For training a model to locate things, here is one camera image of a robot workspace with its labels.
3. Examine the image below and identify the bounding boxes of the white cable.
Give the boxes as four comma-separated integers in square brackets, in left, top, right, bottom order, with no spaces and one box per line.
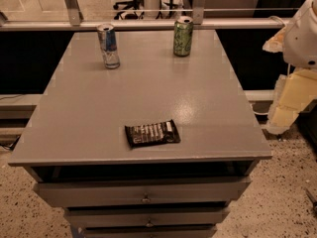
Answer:
[268,15,287,28]

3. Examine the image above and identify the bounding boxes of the top grey drawer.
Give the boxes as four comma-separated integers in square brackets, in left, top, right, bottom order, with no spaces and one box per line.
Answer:
[34,177,251,207]

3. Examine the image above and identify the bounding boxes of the black office chair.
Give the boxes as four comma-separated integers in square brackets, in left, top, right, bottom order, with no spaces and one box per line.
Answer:
[113,0,142,20]

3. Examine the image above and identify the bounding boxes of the green soda can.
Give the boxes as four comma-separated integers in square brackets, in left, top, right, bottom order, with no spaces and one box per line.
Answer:
[173,16,193,57]

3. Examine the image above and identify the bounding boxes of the grey drawer cabinet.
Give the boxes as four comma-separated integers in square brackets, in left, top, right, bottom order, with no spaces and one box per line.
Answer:
[7,29,273,238]

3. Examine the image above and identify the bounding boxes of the blue silver redbull can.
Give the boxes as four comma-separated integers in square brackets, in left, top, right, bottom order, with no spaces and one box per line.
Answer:
[97,24,120,69]

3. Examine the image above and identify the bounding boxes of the middle grey drawer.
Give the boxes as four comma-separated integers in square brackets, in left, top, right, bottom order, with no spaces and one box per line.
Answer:
[65,206,229,228]

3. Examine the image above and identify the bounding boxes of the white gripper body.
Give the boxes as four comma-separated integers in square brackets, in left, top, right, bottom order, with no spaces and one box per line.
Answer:
[283,0,317,68]

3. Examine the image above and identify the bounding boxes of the bottom grey drawer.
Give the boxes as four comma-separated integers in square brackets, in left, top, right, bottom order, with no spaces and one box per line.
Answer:
[83,225,217,238]

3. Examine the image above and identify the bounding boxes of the metal railing frame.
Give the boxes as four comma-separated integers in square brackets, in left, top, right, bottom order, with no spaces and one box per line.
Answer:
[0,0,317,32]

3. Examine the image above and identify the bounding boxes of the black chocolate bar wrapper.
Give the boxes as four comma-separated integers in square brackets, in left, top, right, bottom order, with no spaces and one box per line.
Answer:
[125,120,181,149]

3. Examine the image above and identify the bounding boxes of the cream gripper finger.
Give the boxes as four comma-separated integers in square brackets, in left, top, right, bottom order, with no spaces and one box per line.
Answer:
[266,67,317,135]
[263,28,286,53]

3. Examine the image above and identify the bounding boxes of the grey drawer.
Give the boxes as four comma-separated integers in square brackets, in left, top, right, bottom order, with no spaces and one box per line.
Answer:
[34,177,251,207]
[65,206,229,228]
[83,225,217,238]

